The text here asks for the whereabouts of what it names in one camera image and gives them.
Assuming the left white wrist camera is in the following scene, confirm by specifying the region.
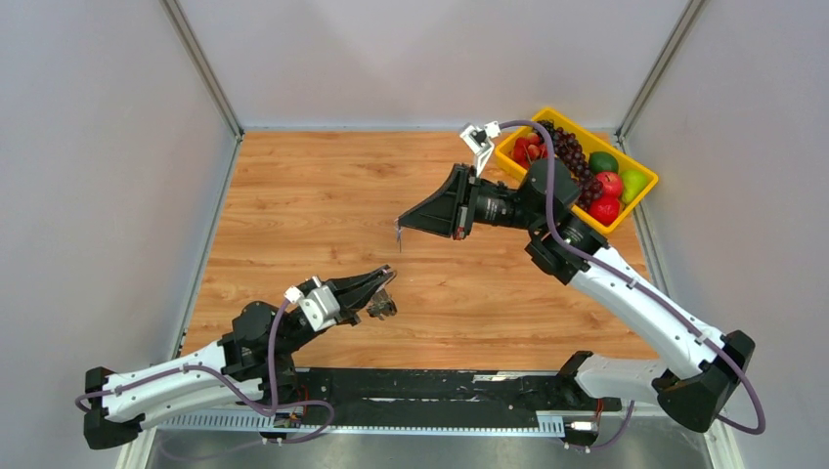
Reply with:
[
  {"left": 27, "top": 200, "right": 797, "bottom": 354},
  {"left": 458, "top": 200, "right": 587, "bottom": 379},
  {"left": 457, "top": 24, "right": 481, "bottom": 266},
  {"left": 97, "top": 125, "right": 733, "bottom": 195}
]
[{"left": 284, "top": 276, "right": 341, "bottom": 332}]

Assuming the dark grape bunch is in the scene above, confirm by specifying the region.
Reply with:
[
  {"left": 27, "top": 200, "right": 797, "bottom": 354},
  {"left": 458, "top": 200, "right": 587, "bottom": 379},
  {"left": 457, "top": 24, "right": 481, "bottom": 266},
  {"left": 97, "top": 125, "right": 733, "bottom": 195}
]
[{"left": 538, "top": 119, "right": 602, "bottom": 211}]

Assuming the red apple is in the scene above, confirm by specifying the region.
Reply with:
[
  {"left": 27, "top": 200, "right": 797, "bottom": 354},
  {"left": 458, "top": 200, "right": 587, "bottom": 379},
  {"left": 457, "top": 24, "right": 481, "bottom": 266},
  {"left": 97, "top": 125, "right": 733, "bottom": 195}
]
[{"left": 595, "top": 171, "right": 625, "bottom": 199}]

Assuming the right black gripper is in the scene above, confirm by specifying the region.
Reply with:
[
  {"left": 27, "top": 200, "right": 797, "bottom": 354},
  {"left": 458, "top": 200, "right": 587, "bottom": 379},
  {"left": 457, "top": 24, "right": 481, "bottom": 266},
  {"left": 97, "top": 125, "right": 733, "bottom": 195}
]
[{"left": 398, "top": 163, "right": 545, "bottom": 240}]

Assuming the green lime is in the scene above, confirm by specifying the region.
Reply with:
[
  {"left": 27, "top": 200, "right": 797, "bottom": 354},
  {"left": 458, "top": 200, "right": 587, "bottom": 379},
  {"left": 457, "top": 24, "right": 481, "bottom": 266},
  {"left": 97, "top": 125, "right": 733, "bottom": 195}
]
[{"left": 588, "top": 151, "right": 619, "bottom": 174}]

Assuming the red strawberries cluster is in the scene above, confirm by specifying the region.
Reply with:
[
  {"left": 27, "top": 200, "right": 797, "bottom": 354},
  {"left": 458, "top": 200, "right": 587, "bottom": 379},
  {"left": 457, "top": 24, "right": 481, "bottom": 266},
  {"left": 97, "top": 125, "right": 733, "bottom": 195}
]
[{"left": 510, "top": 131, "right": 548, "bottom": 170}]

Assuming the green pear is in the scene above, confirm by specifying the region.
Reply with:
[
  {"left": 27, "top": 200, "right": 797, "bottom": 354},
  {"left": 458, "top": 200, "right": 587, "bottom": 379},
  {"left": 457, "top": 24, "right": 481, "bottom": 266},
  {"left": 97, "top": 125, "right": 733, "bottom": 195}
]
[{"left": 619, "top": 169, "right": 650, "bottom": 205}]

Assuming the aluminium rail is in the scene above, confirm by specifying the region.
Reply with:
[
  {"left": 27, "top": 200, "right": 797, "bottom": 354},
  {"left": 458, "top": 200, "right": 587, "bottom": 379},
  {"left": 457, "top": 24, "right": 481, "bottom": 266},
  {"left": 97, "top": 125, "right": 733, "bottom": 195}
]
[{"left": 158, "top": 372, "right": 728, "bottom": 438}]

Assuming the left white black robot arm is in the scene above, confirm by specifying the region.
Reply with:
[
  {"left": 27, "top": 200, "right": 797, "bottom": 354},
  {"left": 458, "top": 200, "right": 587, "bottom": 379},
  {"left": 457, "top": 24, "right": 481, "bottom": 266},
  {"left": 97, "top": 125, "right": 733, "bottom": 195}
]
[{"left": 75, "top": 265, "right": 397, "bottom": 449}]

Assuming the yellow plastic bin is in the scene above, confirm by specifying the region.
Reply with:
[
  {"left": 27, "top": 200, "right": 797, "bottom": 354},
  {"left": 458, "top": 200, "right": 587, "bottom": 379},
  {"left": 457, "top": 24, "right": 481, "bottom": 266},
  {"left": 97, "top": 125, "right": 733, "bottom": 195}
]
[{"left": 494, "top": 107, "right": 659, "bottom": 235}]

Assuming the red round fruit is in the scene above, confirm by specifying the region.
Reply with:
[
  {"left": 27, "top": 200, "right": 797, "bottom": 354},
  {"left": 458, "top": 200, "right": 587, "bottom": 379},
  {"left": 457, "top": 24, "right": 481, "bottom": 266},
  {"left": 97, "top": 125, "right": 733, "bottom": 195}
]
[{"left": 588, "top": 196, "right": 623, "bottom": 227}]

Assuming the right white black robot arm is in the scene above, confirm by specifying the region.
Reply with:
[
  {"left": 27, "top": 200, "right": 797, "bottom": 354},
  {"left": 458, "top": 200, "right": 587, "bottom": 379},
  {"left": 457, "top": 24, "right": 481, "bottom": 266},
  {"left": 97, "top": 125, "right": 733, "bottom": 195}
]
[{"left": 397, "top": 159, "right": 755, "bottom": 433}]

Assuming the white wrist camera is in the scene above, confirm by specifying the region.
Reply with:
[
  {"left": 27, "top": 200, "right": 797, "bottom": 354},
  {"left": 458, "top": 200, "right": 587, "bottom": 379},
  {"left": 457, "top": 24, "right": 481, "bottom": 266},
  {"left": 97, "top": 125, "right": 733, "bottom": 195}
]
[
  {"left": 458, "top": 121, "right": 502, "bottom": 177},
  {"left": 284, "top": 276, "right": 341, "bottom": 332}
]

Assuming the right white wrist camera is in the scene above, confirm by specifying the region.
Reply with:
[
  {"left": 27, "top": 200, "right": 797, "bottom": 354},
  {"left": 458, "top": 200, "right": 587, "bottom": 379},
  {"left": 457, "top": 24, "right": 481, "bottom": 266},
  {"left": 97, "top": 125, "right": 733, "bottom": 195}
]
[{"left": 458, "top": 121, "right": 502, "bottom": 177}]

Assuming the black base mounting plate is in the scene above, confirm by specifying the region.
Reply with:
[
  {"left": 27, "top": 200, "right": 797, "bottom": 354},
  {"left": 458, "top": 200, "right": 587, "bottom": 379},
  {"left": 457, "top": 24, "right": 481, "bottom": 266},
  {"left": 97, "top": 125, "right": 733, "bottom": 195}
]
[{"left": 278, "top": 367, "right": 622, "bottom": 429}]

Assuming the metal keyring with keys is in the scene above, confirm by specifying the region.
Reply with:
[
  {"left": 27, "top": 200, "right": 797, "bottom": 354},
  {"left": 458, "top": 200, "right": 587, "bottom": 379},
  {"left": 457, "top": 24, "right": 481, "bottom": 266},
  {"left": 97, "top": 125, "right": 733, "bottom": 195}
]
[{"left": 366, "top": 270, "right": 398, "bottom": 320}]

